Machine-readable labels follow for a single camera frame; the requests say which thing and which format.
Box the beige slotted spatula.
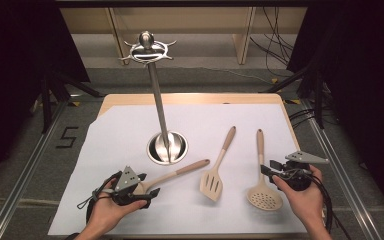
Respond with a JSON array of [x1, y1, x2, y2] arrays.
[[199, 125, 237, 202]]

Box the light wooden furniture frame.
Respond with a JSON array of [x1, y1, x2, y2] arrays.
[[59, 6, 308, 67]]

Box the bundle of thin black cables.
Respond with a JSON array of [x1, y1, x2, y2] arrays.
[[249, 6, 298, 80]]

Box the beige spoon with brown handle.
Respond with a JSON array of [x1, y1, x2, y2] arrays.
[[134, 158, 211, 196]]

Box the person's left hand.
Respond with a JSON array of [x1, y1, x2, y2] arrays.
[[86, 178, 150, 236]]

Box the person's right hand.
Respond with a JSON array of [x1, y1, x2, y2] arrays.
[[272, 164, 325, 228]]

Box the metal utensil hanging rack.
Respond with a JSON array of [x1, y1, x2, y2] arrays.
[[118, 30, 189, 166]]

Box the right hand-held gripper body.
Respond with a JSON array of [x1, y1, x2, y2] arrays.
[[273, 150, 330, 192]]

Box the beige perforated skimmer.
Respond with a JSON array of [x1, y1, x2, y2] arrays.
[[246, 128, 284, 212]]

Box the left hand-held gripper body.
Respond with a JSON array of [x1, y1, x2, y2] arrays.
[[112, 165, 149, 206]]

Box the black tripod stand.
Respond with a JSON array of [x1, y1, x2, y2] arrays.
[[260, 62, 328, 130], [39, 70, 105, 135]]

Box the black curtain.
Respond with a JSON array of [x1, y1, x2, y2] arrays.
[[0, 0, 92, 193], [285, 0, 384, 219]]

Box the thin white floor cable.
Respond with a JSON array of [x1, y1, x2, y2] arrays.
[[166, 64, 272, 85]]

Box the black floor cables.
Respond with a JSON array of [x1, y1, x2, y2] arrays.
[[288, 107, 317, 130]]

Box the aluminium floor rail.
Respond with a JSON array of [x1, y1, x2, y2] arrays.
[[0, 99, 68, 240], [300, 99, 383, 240]]

